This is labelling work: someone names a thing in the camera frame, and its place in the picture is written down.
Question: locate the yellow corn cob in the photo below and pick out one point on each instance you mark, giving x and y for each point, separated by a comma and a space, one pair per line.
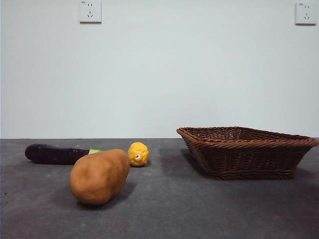
139, 153

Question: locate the brown potato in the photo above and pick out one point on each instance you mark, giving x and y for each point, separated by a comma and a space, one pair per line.
99, 178

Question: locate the brown woven wicker basket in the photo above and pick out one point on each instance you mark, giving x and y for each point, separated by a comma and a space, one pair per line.
249, 159

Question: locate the purple eggplant with green stem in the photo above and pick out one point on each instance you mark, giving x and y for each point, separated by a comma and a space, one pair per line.
49, 155

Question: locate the white wall power outlet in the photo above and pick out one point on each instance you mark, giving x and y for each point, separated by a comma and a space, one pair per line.
90, 12
304, 13

